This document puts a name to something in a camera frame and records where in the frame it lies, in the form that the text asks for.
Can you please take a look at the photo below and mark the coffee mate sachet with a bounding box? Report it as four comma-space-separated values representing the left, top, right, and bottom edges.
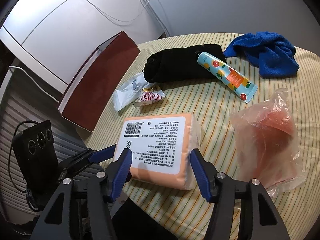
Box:
133, 85, 165, 107

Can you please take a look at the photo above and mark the striped yellow table cloth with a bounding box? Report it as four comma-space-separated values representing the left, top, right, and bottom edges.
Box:
84, 48, 319, 239

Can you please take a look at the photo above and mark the fruit pattern cream tube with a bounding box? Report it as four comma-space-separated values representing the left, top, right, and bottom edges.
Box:
197, 52, 258, 103

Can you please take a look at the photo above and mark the white foil sachet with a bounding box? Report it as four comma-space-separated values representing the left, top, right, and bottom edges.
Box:
113, 72, 149, 112

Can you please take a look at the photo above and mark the red cardboard box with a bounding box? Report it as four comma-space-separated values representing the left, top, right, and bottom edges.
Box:
58, 31, 140, 132

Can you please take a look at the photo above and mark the black fabric pouch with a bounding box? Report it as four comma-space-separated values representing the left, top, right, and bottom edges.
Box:
143, 44, 226, 83

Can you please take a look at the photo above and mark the pink plastic bag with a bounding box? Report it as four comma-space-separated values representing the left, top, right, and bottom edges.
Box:
230, 88, 306, 198

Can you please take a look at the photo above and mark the white hanging cable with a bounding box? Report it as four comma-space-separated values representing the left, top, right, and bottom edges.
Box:
71, 0, 152, 26

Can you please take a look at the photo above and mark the orange tissue pack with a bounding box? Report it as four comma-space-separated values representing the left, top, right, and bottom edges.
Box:
113, 113, 201, 191

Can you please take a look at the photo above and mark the blue towel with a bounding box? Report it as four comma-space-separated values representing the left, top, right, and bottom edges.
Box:
223, 31, 299, 78

